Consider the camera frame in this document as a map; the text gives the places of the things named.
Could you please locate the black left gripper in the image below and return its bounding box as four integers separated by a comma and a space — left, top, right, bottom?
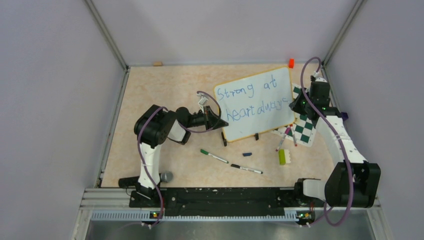
185, 106, 229, 131

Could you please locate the yellow framed whiteboard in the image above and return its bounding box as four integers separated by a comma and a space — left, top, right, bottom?
213, 67, 296, 143

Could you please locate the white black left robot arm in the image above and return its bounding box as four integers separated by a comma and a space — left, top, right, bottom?
134, 104, 229, 207

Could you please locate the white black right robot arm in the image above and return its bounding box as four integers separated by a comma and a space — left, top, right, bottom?
289, 77, 381, 208

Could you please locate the black whiteboard foot clip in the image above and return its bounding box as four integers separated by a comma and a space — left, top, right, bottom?
221, 131, 228, 147

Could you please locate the green capped marker pen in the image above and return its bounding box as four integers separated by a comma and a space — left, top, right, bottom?
200, 149, 230, 164

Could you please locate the purple small object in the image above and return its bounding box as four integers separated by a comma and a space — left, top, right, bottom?
341, 112, 349, 122

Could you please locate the orange red small block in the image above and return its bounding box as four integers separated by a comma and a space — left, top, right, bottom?
288, 58, 295, 69

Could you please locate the green white chess mat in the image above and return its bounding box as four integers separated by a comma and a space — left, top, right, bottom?
271, 83, 316, 147

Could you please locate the black capped marker pen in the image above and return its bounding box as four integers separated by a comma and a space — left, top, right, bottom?
230, 164, 263, 175

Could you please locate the purple capped marker pen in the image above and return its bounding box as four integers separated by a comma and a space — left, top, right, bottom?
275, 127, 291, 152

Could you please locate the red capped marker pen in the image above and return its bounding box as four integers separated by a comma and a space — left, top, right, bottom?
290, 124, 298, 147

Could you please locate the green white toy brick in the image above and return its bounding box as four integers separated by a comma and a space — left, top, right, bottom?
278, 149, 291, 166

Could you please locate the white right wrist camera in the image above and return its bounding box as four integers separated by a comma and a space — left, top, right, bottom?
310, 72, 328, 83

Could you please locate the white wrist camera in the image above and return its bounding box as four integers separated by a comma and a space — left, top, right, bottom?
310, 72, 328, 83
196, 93, 208, 108

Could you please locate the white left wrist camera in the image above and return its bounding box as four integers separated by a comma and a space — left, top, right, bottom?
196, 93, 208, 108

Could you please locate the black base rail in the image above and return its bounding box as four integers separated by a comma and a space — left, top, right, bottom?
129, 187, 324, 217

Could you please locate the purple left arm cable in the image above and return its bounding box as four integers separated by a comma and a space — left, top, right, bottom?
136, 90, 222, 229

